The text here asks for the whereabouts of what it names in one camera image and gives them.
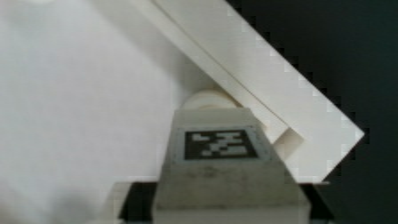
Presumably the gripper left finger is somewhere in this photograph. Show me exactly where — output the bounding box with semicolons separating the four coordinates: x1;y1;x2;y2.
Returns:
110;181;156;224

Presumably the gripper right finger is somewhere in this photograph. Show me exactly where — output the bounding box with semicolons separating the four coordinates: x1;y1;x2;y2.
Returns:
300;183;336;224

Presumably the white table leg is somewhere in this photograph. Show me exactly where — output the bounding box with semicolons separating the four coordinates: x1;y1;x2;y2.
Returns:
151;90;311;224

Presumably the white square tabletop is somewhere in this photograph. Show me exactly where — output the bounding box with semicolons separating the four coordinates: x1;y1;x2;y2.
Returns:
0;0;364;224

